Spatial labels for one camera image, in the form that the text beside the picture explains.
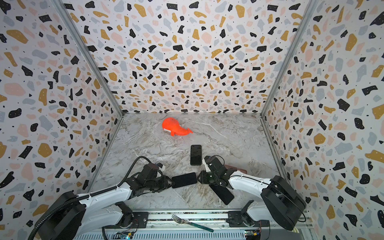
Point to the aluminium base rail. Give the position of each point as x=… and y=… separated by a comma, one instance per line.
x=160, y=226

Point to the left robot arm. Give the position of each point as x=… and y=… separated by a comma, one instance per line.
x=73, y=215

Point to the black phone case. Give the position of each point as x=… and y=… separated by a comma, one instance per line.
x=196, y=155

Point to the green circuit board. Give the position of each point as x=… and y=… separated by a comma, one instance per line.
x=123, y=236

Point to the black smartphone right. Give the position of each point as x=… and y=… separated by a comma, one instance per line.
x=222, y=193

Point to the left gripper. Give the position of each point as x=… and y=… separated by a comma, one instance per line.
x=165, y=184

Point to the red whale toy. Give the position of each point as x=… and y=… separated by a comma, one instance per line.
x=172, y=126

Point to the black smartphone front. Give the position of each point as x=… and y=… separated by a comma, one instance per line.
x=184, y=180

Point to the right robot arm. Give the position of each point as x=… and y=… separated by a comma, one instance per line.
x=283, y=204

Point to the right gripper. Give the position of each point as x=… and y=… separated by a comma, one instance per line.
x=208, y=177

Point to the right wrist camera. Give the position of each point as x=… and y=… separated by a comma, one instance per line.
x=207, y=169

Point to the pink phone case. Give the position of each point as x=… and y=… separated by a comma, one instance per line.
x=232, y=167

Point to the metal fork green handle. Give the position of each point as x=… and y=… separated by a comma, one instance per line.
x=185, y=222

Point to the black smartphone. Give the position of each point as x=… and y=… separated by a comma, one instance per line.
x=222, y=193
x=184, y=180

